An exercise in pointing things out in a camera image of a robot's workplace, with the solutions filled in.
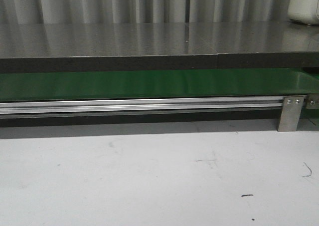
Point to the steel conveyor support bracket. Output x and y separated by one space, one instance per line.
290 114

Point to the grey stone counter slab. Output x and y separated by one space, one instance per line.
81 47

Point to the grey pleated curtain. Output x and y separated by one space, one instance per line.
140 11

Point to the aluminium conveyor side rail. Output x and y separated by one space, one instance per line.
117 105

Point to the green conveyor belt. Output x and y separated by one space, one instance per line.
155 84

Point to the steel conveyor end plate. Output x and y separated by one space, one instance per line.
312 102

